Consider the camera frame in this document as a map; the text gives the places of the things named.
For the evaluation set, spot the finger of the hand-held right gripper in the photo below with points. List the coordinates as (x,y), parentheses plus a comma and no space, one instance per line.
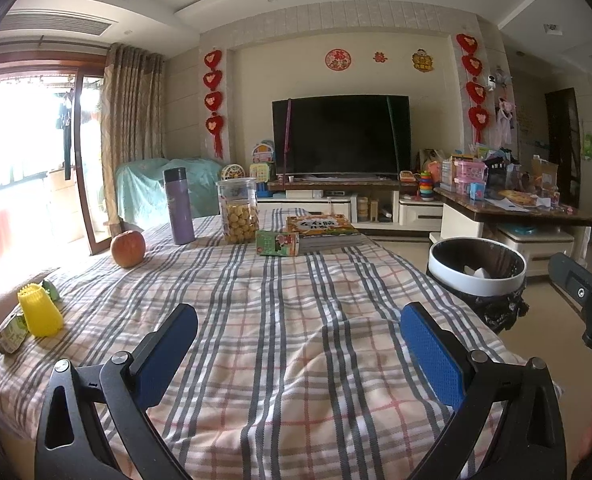
(571,277)

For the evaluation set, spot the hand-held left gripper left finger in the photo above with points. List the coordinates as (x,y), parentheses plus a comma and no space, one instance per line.
(163,355)

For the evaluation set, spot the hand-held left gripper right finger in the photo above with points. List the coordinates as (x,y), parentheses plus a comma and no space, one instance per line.
(433,355)

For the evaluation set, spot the white-rimmed steel bin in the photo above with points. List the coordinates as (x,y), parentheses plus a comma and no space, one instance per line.
(476,270)

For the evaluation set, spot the blue plastic basin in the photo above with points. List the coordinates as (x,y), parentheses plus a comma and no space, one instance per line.
(526,230)

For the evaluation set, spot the yellow patterned tray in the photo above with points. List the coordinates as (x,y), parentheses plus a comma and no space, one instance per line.
(518,197)

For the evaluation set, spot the brown cardboard box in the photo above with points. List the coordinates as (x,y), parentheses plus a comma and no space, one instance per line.
(543,172)

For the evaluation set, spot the red apple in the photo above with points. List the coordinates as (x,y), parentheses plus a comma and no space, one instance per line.
(128,248)

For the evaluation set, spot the black storage basket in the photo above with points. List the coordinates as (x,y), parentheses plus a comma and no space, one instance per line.
(496,172)

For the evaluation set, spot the dark green pouch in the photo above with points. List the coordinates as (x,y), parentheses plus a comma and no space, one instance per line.
(51,290)

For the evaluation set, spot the small blue box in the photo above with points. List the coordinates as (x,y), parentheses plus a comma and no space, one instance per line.
(476,190)

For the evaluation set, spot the marble-top coffee table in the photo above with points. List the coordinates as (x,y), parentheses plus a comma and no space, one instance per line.
(456,215)

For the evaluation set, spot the yellow plastic cup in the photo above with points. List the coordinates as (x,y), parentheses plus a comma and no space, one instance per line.
(38,312)

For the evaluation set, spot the white television cabinet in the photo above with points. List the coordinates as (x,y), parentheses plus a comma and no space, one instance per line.
(416,212)

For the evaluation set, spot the pink storage box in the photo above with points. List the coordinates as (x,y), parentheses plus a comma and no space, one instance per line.
(470,172)

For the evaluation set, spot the purple thermos bottle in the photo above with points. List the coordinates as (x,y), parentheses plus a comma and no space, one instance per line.
(178,205)

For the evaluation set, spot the light green snack packet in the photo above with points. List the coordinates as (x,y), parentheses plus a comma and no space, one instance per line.
(11,332)

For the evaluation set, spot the green carton box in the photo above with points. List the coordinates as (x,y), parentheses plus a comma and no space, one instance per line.
(278,244)

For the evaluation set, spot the clear cookie jar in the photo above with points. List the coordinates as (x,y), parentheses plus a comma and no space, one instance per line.
(237,210)

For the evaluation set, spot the pink sofa cushion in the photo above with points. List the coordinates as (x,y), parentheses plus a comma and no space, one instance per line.
(10,295)

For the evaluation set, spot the colourful picture book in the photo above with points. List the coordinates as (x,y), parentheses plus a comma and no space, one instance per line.
(321,227)

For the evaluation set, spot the pink hanging garment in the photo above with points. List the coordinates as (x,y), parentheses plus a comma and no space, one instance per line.
(505,120)

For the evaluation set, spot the teal covered armchair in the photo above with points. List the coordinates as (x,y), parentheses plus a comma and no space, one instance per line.
(140,185)

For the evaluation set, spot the orange toy telephone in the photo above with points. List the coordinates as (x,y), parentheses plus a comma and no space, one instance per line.
(407,176)

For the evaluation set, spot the small white fan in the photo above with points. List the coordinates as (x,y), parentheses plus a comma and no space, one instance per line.
(233,172)

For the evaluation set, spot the colourful toy house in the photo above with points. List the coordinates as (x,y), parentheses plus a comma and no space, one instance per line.
(262,155)

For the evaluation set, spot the beige curtain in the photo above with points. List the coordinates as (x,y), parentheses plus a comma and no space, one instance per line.
(130,120)

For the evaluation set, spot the black flat television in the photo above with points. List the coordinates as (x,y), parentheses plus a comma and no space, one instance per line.
(341,135)

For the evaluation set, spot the dark hanging clothes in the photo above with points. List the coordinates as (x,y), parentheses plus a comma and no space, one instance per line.
(65,135)

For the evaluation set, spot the pink stick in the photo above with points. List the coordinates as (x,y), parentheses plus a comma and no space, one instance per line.
(288,130)

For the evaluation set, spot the ceiling air vent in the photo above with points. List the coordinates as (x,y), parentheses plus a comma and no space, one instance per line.
(55,22)

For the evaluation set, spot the green wall sticker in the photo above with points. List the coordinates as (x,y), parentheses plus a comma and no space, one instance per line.
(588,145)

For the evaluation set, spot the wooden sliding door frame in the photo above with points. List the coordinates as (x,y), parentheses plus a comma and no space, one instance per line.
(83,160)

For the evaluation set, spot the white security camera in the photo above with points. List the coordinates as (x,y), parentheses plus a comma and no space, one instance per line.
(491,81)

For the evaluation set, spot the yellow red wall sticker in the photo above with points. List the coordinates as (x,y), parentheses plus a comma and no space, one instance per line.
(422,60)

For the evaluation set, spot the small red wall sticker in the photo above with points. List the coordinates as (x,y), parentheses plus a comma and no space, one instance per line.
(379,56)

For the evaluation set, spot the round red wall decoration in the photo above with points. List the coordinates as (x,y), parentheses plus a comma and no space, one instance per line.
(337,59)

